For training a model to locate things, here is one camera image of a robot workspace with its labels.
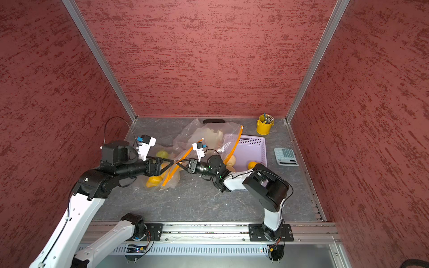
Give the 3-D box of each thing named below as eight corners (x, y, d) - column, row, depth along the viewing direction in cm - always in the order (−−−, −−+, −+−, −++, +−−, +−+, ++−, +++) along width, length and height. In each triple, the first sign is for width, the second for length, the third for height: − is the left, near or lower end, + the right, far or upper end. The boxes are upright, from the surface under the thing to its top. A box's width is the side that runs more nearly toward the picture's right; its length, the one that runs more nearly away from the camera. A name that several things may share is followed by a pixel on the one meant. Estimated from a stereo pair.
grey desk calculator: (278, 166, 99) (279, 164, 97) (274, 150, 106) (274, 148, 104) (297, 166, 99) (298, 164, 97) (291, 150, 106) (292, 148, 104)
